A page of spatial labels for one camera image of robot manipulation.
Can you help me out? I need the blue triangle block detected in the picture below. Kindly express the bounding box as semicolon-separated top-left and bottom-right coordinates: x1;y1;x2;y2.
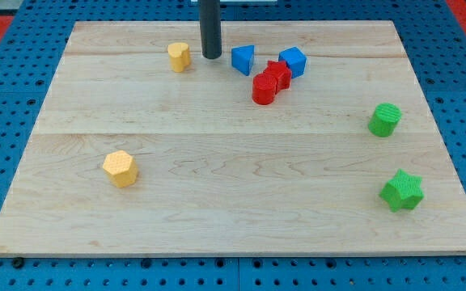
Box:
231;44;255;76

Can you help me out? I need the wooden board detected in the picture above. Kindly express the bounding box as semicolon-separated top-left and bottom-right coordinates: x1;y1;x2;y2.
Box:
0;20;466;258

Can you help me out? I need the green star block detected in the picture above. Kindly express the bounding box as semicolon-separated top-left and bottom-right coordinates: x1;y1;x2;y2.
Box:
379;169;424;212

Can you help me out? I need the yellow heart block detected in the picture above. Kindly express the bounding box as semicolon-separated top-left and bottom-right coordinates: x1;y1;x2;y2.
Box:
167;42;192;73

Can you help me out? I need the yellow hexagon block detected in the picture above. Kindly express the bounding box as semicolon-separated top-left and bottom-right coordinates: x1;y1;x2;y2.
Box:
102;150;138;188

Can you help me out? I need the blue cube block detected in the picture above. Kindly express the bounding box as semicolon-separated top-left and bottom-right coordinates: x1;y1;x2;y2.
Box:
278;47;307;78

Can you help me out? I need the red star block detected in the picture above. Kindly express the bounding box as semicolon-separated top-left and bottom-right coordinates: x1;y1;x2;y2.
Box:
263;61;292;94

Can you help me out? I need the red cylinder block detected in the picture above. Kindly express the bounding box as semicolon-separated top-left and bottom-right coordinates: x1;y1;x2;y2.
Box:
252;73;277;105

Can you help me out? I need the green cylinder block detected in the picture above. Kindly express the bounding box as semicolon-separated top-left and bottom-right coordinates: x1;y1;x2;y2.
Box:
368;103;402;137

